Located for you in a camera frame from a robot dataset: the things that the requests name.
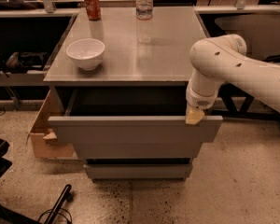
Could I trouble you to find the black chair base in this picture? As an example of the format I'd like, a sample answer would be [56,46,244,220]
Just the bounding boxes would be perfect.
[0,138,73,224]

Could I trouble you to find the cardboard box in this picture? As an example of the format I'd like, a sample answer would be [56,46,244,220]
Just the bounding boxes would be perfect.
[29,92,75,159]

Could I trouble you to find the grey bottom drawer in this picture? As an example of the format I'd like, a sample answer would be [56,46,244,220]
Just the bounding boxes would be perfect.
[84,163,192,180]

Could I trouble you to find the grey middle drawer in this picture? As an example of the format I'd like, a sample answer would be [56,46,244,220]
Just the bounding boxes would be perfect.
[74,142,202,159]

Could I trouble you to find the grey top drawer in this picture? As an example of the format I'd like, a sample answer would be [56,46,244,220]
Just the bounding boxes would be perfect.
[49,87,222,146]

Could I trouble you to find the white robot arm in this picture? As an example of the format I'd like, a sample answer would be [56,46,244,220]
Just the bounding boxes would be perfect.
[186,35,280,125]

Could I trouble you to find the white ceramic bowl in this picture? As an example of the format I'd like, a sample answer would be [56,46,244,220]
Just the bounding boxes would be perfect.
[66,38,105,70]

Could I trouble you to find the orange soda can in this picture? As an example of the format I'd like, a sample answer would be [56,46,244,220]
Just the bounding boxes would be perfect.
[84,0,101,21]

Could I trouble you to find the clear plastic water bottle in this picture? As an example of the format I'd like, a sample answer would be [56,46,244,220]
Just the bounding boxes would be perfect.
[136,0,153,44]

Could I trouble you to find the grey drawer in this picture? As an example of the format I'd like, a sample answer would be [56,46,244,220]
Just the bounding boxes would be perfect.
[74,142,202,159]
[84,163,192,180]
[49,87,222,146]

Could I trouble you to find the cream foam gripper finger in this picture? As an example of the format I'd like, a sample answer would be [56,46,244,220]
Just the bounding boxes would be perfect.
[186,105,204,125]

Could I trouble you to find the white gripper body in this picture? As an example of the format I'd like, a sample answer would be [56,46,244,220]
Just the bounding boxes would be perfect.
[186,86,217,110]

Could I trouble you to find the grey drawer cabinet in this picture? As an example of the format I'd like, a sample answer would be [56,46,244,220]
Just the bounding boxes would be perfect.
[42,5,222,183]

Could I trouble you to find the black cable on floor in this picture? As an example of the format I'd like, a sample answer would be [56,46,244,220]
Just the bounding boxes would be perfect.
[36,207,73,224]

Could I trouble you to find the black equipment on shelf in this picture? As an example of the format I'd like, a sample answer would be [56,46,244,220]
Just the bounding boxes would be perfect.
[0,51,49,75]

